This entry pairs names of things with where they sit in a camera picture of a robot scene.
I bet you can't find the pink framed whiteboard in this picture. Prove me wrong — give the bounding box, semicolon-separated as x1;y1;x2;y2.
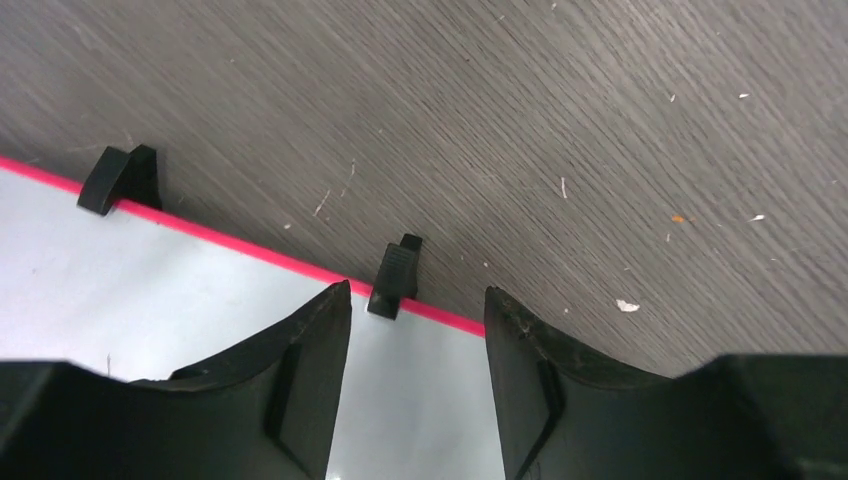
1;159;504;479

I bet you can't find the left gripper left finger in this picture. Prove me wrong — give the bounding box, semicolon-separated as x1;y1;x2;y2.
1;281;352;479

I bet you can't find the black wire whiteboard stand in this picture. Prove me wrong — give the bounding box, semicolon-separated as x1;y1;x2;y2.
77;144;423;320

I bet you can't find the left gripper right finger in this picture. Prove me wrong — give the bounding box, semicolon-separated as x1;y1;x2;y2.
484;287;847;479

